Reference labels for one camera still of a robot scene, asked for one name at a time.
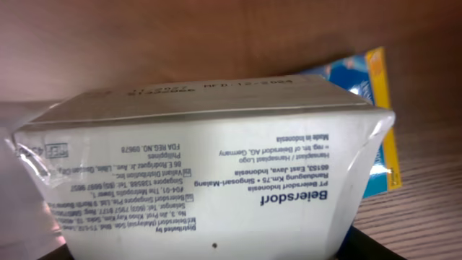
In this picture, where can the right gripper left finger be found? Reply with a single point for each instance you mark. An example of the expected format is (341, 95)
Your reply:
(61, 253)

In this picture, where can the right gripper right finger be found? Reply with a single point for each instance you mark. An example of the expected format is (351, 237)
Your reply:
(359, 246)

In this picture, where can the white Beiersdorf plaster box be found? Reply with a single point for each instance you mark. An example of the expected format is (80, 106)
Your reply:
(268, 168)

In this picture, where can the clear plastic container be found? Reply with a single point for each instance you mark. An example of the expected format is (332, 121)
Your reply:
(27, 229)

